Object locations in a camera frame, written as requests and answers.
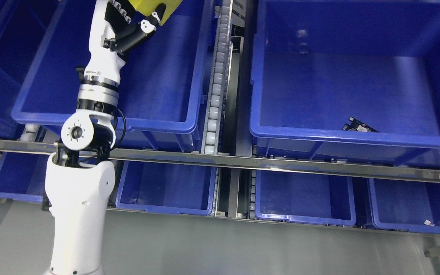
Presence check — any blue plastic bin lower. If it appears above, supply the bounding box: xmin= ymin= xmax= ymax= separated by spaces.
xmin=368 ymin=179 xmax=440 ymax=234
xmin=0 ymin=152 xmax=49 ymax=203
xmin=115 ymin=161 xmax=217 ymax=216
xmin=254 ymin=171 xmax=356 ymax=227

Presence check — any metal shelf rack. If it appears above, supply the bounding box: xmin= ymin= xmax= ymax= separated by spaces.
xmin=0 ymin=0 xmax=440 ymax=275

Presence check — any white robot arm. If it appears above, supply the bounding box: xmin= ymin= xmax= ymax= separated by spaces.
xmin=44 ymin=48 xmax=125 ymax=275

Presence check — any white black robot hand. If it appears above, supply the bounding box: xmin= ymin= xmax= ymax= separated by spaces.
xmin=89 ymin=0 xmax=167 ymax=58

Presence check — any blue plastic bin large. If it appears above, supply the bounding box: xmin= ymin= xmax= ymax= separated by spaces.
xmin=11 ymin=0 xmax=214 ymax=152
xmin=250 ymin=0 xmax=440 ymax=168

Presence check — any yellow foam block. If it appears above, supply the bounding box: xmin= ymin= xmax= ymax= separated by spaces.
xmin=129 ymin=0 xmax=182 ymax=25

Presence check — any blue plastic bin large left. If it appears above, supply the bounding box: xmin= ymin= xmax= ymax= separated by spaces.
xmin=11 ymin=0 xmax=214 ymax=152

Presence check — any white roller conveyor track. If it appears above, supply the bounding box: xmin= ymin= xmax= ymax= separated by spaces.
xmin=201 ymin=0 xmax=235 ymax=155

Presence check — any blue plastic bin large right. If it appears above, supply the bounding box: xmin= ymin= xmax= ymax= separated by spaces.
xmin=250 ymin=0 xmax=440 ymax=168

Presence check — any black circuit board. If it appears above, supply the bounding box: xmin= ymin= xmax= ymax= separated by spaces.
xmin=342 ymin=116 xmax=379 ymax=133

